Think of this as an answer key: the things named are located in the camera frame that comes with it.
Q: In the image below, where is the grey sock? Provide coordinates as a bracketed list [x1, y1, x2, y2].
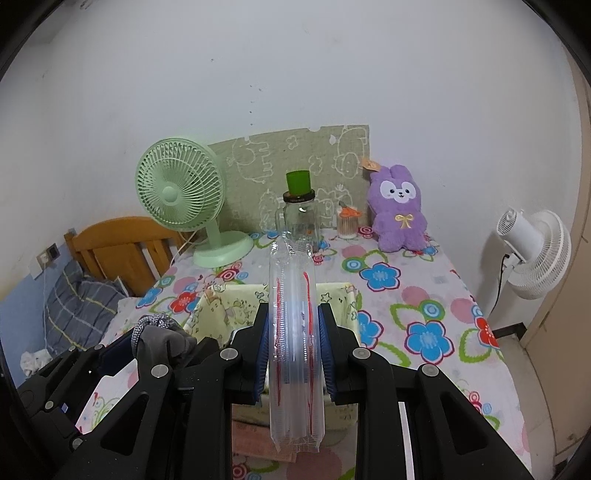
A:
[131, 314, 197, 370]

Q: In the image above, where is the pink wet wipes pack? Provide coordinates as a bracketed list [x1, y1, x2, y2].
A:
[231, 421, 297, 463]

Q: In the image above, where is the clear plastic straw pack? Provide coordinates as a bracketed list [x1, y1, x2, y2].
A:
[269, 236, 325, 454]

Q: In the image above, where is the grey plaid pillow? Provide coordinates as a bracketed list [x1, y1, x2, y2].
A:
[43, 260, 126, 357]

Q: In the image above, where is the yellow cartoon fabric storage box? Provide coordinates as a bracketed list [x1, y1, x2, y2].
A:
[183, 283, 360, 431]

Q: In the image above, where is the floral tablecloth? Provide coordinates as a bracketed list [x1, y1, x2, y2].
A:
[102, 228, 531, 463]

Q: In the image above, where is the beige door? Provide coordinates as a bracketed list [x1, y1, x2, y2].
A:
[519, 45, 591, 455]

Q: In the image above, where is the green desk fan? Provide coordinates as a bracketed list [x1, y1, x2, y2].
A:
[135, 138, 253, 269]

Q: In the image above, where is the white standing fan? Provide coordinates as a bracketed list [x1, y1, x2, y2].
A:
[489, 208, 573, 331]

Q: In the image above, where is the glass jar with green cup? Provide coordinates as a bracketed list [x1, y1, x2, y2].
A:
[276, 170, 321, 252]

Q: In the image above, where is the toothpick jar orange lid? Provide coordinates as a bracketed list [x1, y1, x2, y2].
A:
[337, 205, 362, 240]

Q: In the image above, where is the purple plush bunny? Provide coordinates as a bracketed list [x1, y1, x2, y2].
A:
[368, 165, 428, 253]

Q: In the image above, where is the wall power socket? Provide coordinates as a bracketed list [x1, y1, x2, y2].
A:
[37, 243, 60, 270]

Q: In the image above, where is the green cartoon wall mat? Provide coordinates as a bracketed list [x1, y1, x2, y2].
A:
[211, 125, 370, 233]

